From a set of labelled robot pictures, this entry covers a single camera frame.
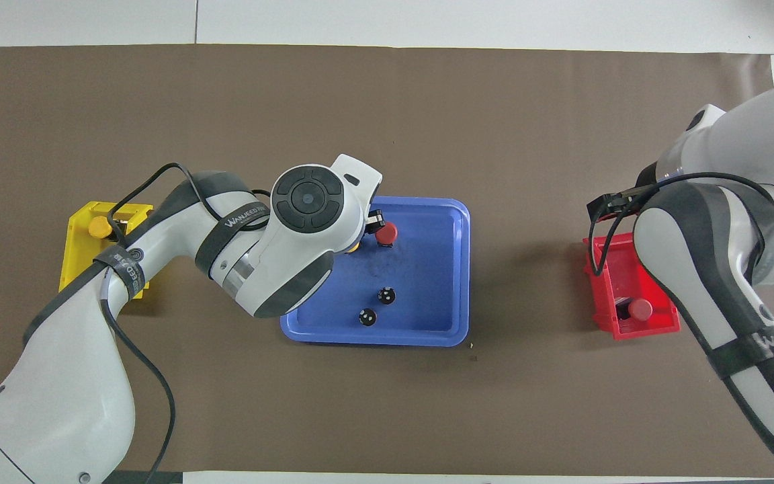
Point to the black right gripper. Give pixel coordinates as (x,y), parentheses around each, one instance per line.
(646,185)

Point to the red push button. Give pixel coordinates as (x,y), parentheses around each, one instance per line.
(387,232)
(640,309)

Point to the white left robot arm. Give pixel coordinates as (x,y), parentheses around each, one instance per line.
(58,403)

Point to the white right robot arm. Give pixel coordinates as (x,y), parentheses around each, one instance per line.
(763,148)

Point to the blue plastic tray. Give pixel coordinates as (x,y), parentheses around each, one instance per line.
(427,282)

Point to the black cylindrical capacitor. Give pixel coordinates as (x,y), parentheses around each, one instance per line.
(367,317)
(387,295)

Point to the red plastic bin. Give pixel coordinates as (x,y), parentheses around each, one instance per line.
(612,289)

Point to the brown paper mat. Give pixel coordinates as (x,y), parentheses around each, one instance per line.
(387,107)

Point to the yellow plastic bin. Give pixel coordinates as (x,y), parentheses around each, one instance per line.
(81,255)

